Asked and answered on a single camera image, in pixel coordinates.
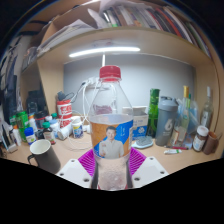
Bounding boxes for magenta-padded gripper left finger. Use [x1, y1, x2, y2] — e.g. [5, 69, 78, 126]
[55, 147, 99, 190]

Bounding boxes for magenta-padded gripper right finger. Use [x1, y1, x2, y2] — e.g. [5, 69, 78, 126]
[126, 146, 170, 190]

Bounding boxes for clear red-capped water bottle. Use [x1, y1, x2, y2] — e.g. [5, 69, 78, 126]
[87, 65, 135, 191]

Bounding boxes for black mug white inside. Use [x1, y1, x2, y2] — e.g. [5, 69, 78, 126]
[27, 138, 62, 175]

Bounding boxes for light blue dish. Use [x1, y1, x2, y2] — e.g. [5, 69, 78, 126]
[131, 135, 155, 149]

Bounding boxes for white and green tube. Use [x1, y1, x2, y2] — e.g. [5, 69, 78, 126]
[163, 148, 183, 155]

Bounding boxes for white pill bottle blue label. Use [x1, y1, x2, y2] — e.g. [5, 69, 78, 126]
[71, 118, 84, 139]

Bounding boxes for brown bottle green cap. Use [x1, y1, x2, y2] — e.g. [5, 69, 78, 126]
[42, 121, 57, 145]

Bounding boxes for blue and white box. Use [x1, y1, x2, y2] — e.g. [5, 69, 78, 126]
[132, 105, 149, 141]

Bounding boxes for grey shaker bottle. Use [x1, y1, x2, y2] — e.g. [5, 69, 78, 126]
[155, 96, 179, 147]

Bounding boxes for green glass bottle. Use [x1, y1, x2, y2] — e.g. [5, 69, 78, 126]
[146, 88, 161, 138]

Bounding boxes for brown jar white lid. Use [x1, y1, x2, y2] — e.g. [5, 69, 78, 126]
[192, 125, 210, 153]

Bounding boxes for red and white canister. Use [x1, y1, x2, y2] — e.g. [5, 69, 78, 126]
[56, 98, 73, 129]

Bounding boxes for green plastic bottle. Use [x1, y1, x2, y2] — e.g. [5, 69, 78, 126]
[15, 110, 30, 141]

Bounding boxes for clear glass bottle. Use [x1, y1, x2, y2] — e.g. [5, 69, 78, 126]
[200, 86, 214, 129]

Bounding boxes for white power strip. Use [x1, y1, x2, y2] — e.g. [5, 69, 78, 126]
[81, 77, 101, 88]

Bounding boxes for hanging dark clothes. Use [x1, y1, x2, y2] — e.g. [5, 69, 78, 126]
[0, 43, 25, 125]

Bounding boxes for white LED desk lamp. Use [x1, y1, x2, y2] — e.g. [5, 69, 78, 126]
[68, 46, 141, 68]

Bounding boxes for wooden shelf unit with books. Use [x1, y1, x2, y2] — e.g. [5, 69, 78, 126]
[19, 0, 214, 86]

